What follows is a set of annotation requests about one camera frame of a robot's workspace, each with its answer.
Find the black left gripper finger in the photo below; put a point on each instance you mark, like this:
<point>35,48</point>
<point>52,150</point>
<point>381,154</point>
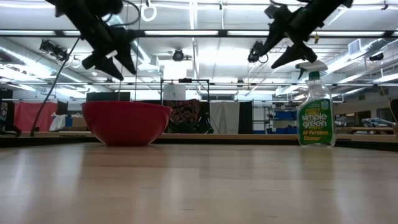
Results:
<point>128,59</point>
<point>104,66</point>

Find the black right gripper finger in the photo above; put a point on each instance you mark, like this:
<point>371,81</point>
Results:
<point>273,42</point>
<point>297,53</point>

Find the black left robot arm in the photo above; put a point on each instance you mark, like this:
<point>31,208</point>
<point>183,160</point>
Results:
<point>77,12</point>

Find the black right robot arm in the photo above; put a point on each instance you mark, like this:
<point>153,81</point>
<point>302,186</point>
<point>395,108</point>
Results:
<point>326,6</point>

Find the black ceiling-mounted device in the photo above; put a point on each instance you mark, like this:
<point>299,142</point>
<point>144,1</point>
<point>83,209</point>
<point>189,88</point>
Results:
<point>255,53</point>
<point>53,49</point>

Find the black monitor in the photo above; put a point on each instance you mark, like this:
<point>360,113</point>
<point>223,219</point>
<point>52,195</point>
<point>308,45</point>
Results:
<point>107,96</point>

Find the black slanted pole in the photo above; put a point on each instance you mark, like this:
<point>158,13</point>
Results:
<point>53,87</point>

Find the cardboard box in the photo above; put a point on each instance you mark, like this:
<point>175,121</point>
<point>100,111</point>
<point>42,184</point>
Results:
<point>79,122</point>

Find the red plastic bowl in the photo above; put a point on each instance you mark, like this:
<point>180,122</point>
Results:
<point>124,124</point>

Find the blue storage bin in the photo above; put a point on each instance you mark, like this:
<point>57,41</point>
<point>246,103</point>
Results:
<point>284,115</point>

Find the white crumpled cloth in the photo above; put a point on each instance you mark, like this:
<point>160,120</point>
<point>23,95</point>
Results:
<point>58,122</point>

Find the patterned dark cloth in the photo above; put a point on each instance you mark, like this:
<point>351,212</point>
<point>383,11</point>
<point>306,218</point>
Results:
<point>183,105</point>

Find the green cleaner spray bottle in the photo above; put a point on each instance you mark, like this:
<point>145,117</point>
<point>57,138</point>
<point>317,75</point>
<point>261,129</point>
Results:
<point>315,124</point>

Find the black cloth curtain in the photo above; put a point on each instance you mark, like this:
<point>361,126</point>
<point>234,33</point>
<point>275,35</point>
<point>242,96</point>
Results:
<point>245,117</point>

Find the person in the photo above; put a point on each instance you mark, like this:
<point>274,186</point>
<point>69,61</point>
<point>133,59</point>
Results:
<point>186,119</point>

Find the red cloth curtain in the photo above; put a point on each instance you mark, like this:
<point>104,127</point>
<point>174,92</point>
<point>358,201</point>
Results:
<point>31,115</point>

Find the white cloth curtain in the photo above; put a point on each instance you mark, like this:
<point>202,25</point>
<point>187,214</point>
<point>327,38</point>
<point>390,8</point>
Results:
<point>224,117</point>

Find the black overhead camera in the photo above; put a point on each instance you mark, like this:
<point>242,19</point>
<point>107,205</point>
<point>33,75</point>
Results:
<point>178,55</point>

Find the black metal frame stand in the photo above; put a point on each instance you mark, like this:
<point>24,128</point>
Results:
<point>185,81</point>

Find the black horizontal frame bar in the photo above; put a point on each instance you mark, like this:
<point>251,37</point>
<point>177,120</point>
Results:
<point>186,32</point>

